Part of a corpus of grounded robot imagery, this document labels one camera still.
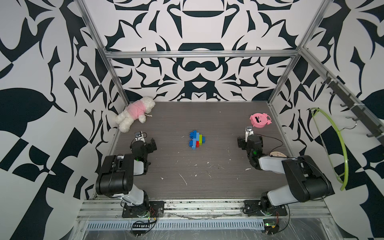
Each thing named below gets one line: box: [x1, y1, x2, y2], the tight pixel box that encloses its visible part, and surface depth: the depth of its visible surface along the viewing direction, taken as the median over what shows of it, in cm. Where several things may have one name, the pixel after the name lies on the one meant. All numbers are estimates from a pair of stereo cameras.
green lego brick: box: [198, 134, 203, 146], surface depth 98 cm
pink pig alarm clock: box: [249, 113, 272, 128], surface depth 108 cm
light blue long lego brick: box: [192, 138, 197, 150], surface depth 96 cm
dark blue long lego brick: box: [189, 130, 197, 139], surface depth 101 cm
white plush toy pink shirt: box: [115, 96, 156, 133], surface depth 106 cm
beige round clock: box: [269, 151, 287, 158], surface depth 92 cm
